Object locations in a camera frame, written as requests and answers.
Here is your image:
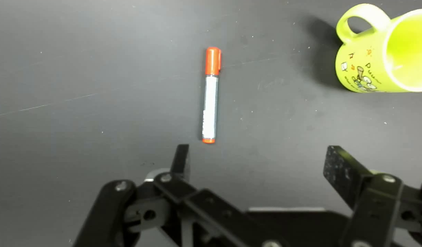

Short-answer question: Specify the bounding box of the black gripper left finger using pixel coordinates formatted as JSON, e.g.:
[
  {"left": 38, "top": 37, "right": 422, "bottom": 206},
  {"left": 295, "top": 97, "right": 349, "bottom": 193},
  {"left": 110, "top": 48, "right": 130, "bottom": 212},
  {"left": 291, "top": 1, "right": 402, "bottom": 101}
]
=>
[{"left": 74, "top": 144, "right": 247, "bottom": 247}]

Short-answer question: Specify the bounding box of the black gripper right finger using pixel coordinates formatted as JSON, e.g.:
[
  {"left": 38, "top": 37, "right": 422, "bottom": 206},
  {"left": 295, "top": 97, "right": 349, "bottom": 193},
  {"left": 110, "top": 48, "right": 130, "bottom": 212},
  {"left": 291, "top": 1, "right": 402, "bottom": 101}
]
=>
[{"left": 323, "top": 145, "right": 422, "bottom": 247}]

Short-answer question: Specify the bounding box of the orange capped white marker pen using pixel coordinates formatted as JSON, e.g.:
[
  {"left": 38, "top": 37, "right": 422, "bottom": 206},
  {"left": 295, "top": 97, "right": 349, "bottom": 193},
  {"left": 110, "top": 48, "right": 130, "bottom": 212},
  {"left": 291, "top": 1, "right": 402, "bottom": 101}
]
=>
[{"left": 200, "top": 46, "right": 221, "bottom": 144}]

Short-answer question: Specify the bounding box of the yellow-green ceramic mug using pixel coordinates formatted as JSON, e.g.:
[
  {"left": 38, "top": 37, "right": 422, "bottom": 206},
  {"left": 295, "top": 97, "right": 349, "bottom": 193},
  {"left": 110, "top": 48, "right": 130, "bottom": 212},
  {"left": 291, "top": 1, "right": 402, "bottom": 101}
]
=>
[{"left": 335, "top": 2, "right": 422, "bottom": 93}]

